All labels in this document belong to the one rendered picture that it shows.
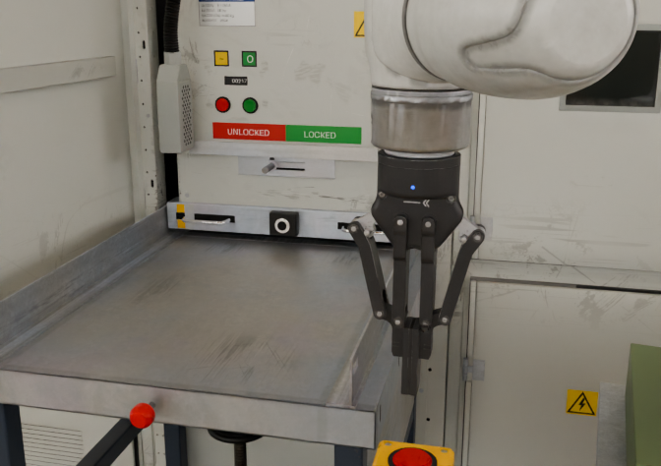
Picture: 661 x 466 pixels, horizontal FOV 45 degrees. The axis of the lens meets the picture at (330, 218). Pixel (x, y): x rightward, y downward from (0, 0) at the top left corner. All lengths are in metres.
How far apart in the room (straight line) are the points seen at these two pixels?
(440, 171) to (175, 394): 0.57
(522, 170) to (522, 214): 0.09
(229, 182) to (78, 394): 0.69
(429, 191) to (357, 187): 0.96
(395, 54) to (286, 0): 1.00
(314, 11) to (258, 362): 0.75
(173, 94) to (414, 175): 0.98
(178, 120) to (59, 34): 0.27
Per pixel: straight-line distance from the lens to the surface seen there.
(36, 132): 1.56
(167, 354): 1.22
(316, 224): 1.68
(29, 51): 1.55
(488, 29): 0.52
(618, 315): 1.69
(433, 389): 1.79
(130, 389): 1.15
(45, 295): 1.40
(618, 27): 0.52
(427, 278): 0.75
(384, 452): 0.86
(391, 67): 0.68
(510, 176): 1.60
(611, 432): 1.26
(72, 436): 2.14
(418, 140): 0.69
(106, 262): 1.57
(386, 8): 0.66
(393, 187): 0.71
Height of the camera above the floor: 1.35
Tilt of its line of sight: 15 degrees down
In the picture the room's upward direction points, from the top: straight up
